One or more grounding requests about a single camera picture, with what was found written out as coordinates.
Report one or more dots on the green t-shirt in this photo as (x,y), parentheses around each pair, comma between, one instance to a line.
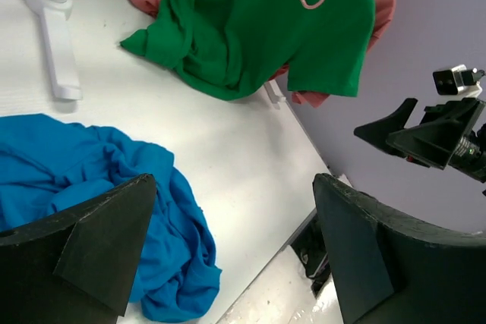
(226,48)

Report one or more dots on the salmon red t-shirt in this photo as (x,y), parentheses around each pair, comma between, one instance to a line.
(384,11)

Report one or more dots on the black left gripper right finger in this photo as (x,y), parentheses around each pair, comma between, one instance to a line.
(389,267)

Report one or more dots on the white clothes rack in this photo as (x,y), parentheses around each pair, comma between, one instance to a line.
(53,16)

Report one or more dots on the blue t-shirt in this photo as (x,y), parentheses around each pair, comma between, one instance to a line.
(48,166)

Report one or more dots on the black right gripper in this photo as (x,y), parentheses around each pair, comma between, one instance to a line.
(444,136)

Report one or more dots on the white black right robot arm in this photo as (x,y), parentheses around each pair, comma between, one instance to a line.
(444,137)

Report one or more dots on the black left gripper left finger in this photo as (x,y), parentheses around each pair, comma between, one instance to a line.
(78,265)

